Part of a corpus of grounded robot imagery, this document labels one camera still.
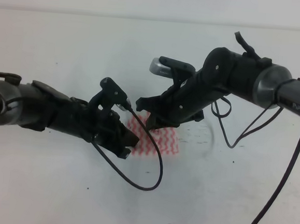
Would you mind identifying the black left camera cable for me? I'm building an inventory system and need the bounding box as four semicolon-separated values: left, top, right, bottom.
0;88;169;224

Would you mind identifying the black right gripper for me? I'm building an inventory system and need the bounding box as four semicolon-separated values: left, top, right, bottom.
136;71;225;130

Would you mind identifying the black camera cable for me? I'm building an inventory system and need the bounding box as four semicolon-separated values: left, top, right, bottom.
201;46;300;224
0;88;169;224

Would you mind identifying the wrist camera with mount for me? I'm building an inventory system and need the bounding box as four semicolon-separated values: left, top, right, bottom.
100;77;132;112
149;56;196;90

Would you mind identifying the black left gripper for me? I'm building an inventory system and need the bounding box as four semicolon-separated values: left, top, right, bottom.
48;98;139;159

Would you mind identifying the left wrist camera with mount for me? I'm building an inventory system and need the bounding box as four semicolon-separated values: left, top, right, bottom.
100;77;132;112

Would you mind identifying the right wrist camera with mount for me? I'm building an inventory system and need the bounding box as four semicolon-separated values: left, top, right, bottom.
149;56;196;90

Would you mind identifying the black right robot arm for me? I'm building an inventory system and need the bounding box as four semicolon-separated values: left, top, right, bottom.
136;32;300;129

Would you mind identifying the black right camera cable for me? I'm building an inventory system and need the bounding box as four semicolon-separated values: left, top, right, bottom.
201;46;300;224

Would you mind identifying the pink white wavy striped towel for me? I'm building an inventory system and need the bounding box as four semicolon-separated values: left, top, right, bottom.
126;114;179;156

